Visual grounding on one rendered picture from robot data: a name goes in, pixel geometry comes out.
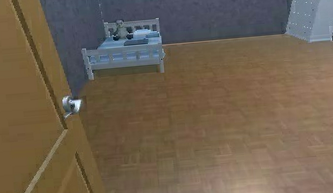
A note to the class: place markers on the grey teddy bear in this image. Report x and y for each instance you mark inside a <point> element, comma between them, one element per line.
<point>121,30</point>

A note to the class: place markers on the light blue book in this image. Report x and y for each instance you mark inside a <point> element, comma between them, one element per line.
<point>152,34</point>

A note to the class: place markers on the white chest of drawers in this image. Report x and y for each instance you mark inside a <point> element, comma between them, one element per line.
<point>314,14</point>

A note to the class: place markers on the dark grey closed laptop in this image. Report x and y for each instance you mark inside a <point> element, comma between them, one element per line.
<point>136,42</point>

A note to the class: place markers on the white pillow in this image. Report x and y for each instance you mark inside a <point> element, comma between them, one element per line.
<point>142,32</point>

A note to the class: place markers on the white bed with blue mattress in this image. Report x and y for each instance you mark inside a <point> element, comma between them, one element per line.
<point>125,56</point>

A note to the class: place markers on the brown wooden room door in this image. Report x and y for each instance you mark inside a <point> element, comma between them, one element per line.
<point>15,107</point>

